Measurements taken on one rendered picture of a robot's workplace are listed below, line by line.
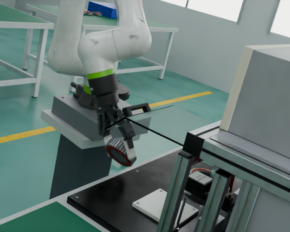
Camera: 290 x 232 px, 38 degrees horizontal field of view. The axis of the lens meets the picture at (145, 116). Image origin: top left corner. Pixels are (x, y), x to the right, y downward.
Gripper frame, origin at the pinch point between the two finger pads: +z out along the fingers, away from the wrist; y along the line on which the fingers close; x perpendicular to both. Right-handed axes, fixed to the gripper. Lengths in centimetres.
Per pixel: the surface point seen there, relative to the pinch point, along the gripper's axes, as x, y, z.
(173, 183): 14.3, -41.9, -0.9
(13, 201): 1, 125, 41
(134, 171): -4.4, 1.4, 9.1
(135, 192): 4.5, -9.7, 11.3
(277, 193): 9, -67, 0
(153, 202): 4.2, -17.4, 13.3
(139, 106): 2.4, -19.6, -16.4
